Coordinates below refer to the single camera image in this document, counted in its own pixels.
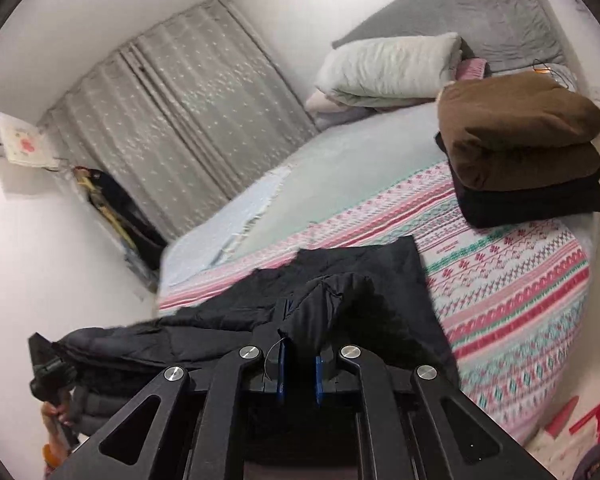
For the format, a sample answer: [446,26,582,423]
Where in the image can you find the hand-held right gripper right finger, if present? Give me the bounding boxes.
[313,344,556,480]

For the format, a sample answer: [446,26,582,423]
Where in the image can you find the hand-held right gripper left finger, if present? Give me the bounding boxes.
[50,297,296,480]

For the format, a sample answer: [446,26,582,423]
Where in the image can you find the black quilted jacket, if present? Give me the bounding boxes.
[55,235,461,436]

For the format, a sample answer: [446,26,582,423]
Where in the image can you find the dark hanging clothes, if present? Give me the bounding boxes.
[72,165,168,281]

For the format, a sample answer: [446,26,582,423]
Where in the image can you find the person's left hand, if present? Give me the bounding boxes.
[40,402,77,457]

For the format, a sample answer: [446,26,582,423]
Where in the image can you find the light blue fringed throw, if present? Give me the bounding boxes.
[160,165,293,291]

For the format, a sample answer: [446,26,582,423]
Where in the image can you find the bed with patterned blanket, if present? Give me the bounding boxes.
[157,160,593,443]

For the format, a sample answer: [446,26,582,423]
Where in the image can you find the pale green bed sheet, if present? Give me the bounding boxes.
[240,102,453,261]

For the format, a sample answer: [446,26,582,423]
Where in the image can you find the pink plastic object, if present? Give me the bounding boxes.
[545,396,580,436]

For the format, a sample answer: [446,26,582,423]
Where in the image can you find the pale pink folded quilt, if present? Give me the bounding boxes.
[305,91,376,122]

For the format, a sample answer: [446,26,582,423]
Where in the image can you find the black folded garment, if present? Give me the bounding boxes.
[434,132,600,228]

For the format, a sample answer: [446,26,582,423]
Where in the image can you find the grey patterned curtain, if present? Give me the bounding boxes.
[37,0,321,241]

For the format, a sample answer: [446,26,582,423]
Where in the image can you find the cream pillow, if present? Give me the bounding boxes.
[314,32,463,108]

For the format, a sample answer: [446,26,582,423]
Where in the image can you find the brown folded garment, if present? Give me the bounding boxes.
[436,72,600,192]

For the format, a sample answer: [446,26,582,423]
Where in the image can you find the pink knitted cloth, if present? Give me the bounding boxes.
[455,57,491,83]

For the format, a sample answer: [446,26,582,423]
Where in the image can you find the grey padded headboard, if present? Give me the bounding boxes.
[330,0,568,73]

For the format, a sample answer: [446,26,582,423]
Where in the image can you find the white wall air conditioner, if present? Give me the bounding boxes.
[0,110,61,171]

